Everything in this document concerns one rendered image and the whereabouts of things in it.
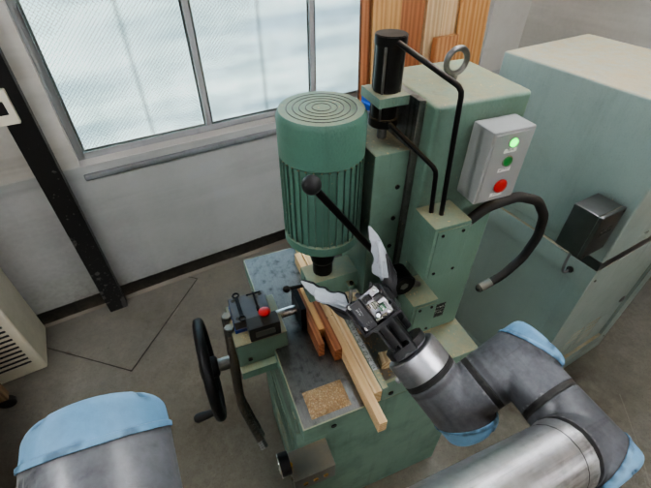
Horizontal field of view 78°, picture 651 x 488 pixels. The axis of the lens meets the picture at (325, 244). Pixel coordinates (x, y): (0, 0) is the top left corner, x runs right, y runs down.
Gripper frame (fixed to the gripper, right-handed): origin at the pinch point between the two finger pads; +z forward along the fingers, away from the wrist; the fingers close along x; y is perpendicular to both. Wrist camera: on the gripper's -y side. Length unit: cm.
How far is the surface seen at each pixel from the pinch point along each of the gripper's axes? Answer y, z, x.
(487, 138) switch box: -10.2, -1.1, -34.3
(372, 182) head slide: -14.5, 7.0, -13.1
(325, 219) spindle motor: -12.4, 7.1, -0.9
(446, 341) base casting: -54, -39, -1
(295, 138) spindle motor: -1.1, 20.0, -7.2
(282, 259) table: -58, 12, 24
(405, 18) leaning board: -148, 80, -84
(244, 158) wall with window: -145, 80, 28
